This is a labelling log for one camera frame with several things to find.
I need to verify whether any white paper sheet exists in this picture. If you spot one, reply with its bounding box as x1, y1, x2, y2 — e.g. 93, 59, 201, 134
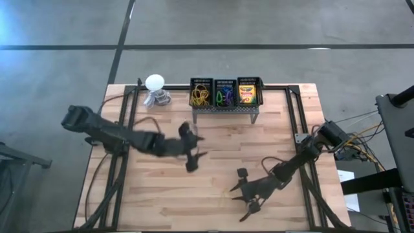
337, 170, 361, 213

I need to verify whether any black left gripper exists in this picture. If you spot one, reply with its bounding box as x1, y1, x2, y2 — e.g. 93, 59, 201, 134
154, 133, 208, 160

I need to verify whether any grey perforated metal shelf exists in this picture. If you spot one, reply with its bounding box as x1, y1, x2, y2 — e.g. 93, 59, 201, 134
191, 105, 261, 125

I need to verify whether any multicolour cable bundle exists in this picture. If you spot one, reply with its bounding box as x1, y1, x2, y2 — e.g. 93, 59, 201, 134
336, 109, 386, 173

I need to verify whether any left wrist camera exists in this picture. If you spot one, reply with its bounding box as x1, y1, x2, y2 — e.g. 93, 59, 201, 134
179, 122, 193, 138

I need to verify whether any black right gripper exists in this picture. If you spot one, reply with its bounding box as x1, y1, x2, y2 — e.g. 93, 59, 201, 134
229, 175, 281, 202

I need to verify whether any grey metal cart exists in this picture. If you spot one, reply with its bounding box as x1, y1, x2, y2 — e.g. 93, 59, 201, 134
375, 85, 414, 195

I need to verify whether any grey metal bracket plate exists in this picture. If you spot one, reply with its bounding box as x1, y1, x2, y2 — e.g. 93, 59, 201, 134
294, 132, 311, 144

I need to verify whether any black aluminium table frame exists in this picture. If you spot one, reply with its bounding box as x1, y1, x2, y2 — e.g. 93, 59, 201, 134
98, 84, 342, 232

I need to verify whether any white mushroom table lamp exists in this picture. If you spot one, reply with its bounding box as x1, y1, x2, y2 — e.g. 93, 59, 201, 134
144, 74, 169, 105

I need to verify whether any white lamp cord bundle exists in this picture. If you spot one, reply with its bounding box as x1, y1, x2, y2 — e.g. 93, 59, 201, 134
142, 89, 172, 109

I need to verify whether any yellow crayon box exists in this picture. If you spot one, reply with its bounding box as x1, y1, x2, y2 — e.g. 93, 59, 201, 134
238, 85, 257, 105

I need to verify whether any grey metal stand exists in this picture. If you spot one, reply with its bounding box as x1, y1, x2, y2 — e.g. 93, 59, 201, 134
0, 141, 53, 233

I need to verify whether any black flat bar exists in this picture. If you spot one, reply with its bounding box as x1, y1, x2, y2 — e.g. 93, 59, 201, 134
340, 168, 404, 196

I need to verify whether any black slotted plastic basket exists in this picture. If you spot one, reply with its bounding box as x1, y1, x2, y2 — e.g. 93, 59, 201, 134
213, 78, 239, 108
189, 77, 215, 109
237, 76, 265, 106

